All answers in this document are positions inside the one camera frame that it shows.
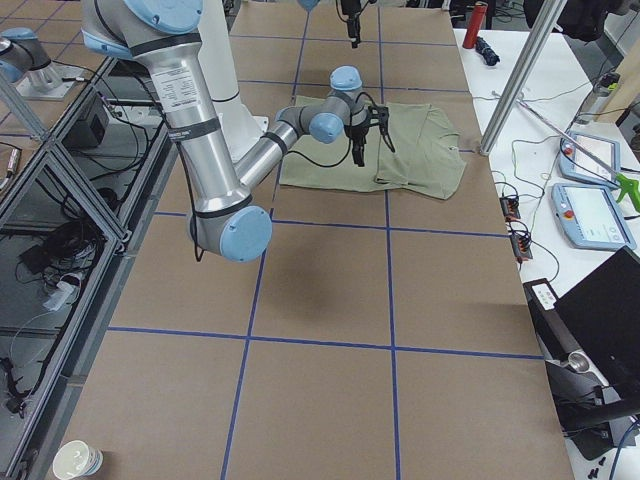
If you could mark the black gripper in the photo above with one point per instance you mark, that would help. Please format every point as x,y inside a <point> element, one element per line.
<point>351,15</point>
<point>356,133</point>

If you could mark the green long sleeve shirt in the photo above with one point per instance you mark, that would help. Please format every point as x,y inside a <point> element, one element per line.
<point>427,158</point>

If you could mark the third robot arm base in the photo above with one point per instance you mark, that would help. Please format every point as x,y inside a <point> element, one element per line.
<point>26,63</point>

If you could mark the red cylindrical bottle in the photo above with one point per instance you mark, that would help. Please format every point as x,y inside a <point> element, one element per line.
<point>477,16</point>

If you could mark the folded dark blue umbrella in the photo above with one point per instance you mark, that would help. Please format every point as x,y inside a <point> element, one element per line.
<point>490,57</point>

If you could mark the orange terminal board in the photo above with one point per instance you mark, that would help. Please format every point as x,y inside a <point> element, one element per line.
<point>521,246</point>
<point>510,208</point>

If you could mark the teach pendant far side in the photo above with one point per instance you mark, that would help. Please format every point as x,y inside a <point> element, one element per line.
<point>590,218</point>

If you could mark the grey metal water bottle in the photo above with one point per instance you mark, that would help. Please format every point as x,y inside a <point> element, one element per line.
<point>599,97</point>

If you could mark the black power box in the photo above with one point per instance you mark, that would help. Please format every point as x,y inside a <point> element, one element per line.
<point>89,129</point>

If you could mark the black laptop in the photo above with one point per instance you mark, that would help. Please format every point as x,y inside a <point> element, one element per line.
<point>590,339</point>

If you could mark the white paper cup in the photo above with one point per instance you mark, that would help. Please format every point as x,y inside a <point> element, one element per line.
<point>76,459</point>

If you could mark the white camera mast pedestal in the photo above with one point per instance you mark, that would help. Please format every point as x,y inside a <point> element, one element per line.
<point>241,129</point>

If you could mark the aluminium frame post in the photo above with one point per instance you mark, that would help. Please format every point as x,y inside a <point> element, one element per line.
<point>544,24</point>

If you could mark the teach pendant near post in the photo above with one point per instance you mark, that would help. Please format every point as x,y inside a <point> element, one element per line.
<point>589,159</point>

